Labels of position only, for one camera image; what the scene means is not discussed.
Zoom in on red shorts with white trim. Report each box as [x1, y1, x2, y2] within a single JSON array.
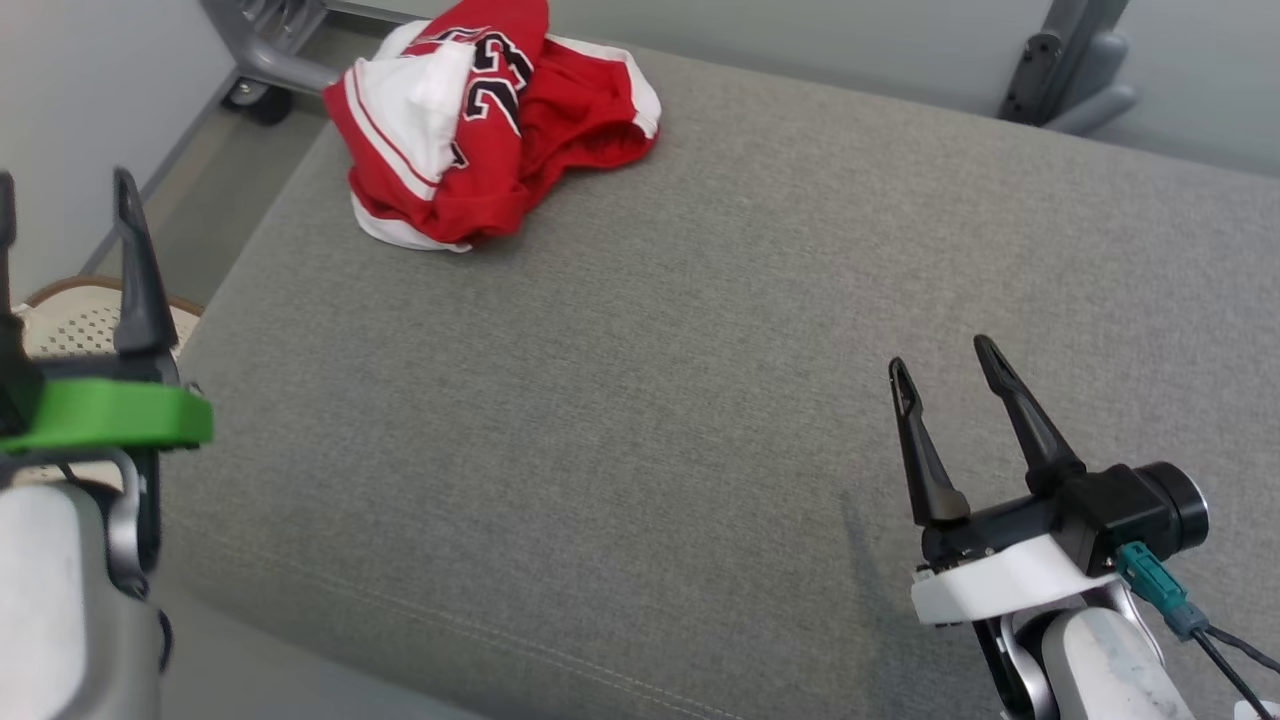
[[505, 35, 663, 216]]

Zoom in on grey single-post metal frame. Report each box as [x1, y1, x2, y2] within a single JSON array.
[[1000, 0, 1139, 137]]

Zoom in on grey double-post metal frame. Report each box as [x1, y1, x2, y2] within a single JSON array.
[[200, 0, 346, 96]]

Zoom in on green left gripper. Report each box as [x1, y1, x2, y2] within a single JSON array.
[[0, 167, 214, 454]]

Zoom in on teal right camera connector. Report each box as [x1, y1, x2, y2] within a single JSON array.
[[1115, 540, 1211, 642]]

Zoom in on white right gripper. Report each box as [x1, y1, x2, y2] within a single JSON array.
[[888, 335, 1126, 629]]

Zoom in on red white-sleeved jersey shirt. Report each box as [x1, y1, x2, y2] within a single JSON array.
[[323, 0, 553, 253]]

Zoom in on black caster wheel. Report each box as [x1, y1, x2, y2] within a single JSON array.
[[222, 78, 296, 127]]

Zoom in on white perforated laundry basket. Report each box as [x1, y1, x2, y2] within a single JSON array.
[[10, 277, 206, 491]]

